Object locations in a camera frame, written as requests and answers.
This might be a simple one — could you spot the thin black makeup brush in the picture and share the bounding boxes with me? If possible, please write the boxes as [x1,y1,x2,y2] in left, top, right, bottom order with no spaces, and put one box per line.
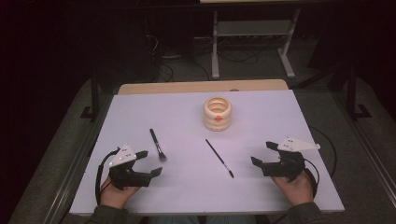
[205,138,235,179]

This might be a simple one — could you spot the aluminium frame rail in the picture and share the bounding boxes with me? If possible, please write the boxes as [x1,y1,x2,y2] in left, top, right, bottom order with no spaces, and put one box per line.
[332,92,396,200]
[46,92,114,224]

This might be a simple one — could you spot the person's left hand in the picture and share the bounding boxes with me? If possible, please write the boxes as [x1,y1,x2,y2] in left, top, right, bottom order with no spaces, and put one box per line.
[100,176,141,210]

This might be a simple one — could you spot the white metal desk frame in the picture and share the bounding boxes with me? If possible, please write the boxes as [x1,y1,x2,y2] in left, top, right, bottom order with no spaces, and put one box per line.
[210,8,302,80]

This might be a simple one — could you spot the wide black makeup brush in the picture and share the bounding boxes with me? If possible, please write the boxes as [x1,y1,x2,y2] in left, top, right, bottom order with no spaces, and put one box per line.
[148,128,167,162]

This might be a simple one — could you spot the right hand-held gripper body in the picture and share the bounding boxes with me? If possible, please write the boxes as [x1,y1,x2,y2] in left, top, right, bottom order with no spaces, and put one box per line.
[261,135,321,183]

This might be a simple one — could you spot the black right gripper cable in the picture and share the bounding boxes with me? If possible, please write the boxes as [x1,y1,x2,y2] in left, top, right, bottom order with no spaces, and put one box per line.
[303,125,338,200]

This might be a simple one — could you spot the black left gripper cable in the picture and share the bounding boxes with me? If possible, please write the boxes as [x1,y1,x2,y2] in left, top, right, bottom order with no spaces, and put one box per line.
[94,147,120,206]

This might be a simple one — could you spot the white table board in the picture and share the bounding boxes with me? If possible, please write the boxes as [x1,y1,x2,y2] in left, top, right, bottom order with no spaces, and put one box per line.
[68,89,346,217]

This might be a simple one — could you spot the black floor cables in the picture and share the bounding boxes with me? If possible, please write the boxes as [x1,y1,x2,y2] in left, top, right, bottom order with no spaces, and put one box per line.
[143,34,213,82]

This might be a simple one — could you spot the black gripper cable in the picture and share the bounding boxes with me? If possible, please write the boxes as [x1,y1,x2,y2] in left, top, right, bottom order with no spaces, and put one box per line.
[94,147,120,206]
[303,125,338,200]

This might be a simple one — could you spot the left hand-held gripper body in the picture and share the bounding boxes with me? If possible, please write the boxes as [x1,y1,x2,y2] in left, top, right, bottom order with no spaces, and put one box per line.
[108,144,152,189]

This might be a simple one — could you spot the black metal stand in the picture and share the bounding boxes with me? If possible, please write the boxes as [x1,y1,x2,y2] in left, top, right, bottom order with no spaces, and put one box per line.
[346,64,372,120]
[79,69,101,122]

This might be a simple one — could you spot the wooden table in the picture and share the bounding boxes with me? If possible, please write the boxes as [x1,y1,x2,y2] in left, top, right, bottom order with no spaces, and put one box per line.
[118,78,289,95]

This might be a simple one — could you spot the cream ringed brush holder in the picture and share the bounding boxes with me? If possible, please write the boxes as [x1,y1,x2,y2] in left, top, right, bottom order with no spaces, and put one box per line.
[203,96,233,133]

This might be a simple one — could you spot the person's right hand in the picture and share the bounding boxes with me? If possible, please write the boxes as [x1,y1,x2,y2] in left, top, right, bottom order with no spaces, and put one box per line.
[271,171,315,207]

